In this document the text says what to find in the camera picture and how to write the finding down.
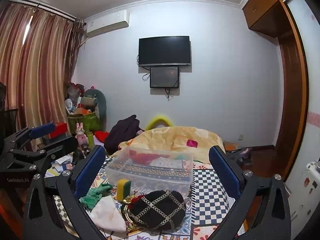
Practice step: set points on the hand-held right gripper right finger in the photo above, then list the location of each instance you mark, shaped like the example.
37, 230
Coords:
222, 170

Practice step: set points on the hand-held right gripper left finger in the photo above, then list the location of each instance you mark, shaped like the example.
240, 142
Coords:
90, 170

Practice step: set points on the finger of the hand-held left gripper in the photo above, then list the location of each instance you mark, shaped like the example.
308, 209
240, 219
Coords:
63, 145
42, 129

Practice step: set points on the yellow green sponge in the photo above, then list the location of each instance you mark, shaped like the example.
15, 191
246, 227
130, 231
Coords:
124, 188

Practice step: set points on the white face mask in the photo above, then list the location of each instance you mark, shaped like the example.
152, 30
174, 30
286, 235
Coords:
107, 215

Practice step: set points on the gold bangles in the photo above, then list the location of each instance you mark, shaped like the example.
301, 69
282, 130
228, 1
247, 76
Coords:
124, 208

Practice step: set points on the clear plastic storage box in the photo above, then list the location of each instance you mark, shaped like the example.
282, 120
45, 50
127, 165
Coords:
150, 177

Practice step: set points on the black studded pouch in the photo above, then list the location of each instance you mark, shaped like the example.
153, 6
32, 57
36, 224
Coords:
157, 210

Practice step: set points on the red box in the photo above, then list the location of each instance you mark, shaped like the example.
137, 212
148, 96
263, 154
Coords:
60, 130

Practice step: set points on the pink bunny toy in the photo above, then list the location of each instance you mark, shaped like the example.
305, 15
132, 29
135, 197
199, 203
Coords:
80, 133

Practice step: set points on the scattered papers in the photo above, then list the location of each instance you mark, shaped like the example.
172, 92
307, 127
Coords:
60, 166

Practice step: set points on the purple backpack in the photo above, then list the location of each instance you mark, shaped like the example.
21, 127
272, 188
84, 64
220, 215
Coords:
241, 153

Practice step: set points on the orange book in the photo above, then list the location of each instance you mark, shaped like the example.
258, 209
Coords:
231, 145

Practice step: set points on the green bottle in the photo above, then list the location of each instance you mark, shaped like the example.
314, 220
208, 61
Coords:
90, 140

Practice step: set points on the green bag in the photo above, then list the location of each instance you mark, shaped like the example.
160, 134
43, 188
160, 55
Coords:
86, 122

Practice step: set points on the red plush cushion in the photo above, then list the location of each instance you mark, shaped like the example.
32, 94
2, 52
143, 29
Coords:
101, 135

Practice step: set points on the patterned bed sheet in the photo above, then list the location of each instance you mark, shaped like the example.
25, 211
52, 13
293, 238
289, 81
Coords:
210, 205

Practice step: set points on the pink cloth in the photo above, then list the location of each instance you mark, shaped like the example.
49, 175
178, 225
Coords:
192, 143

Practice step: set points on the pile of toys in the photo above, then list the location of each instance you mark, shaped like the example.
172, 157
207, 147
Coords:
75, 97

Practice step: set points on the dark purple clothing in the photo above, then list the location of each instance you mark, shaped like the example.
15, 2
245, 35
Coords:
122, 132

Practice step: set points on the red fabric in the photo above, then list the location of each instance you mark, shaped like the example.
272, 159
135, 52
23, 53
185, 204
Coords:
142, 157

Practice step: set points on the striped brown curtain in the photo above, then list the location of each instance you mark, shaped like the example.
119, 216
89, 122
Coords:
37, 72

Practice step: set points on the yellow blanket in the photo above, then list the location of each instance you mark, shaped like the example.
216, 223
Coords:
162, 137

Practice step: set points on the yellow foam noodle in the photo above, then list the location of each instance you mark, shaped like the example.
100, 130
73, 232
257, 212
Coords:
158, 118

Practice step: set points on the bunched sheer curtain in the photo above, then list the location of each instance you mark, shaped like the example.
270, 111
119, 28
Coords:
78, 42

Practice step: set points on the white door with stickers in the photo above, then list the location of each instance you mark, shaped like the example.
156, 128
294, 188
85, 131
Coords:
310, 105

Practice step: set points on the wooden wardrobe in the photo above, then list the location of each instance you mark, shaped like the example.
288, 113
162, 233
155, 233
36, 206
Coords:
290, 80

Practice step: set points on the white air conditioner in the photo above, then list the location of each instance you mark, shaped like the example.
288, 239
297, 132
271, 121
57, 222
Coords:
107, 23

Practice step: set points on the small black wall monitor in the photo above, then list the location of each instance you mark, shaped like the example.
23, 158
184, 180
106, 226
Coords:
164, 77

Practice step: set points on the white curtain rail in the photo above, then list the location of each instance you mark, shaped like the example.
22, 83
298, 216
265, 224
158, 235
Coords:
42, 6

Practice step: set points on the black wall television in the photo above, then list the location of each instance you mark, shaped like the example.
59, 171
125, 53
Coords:
163, 50

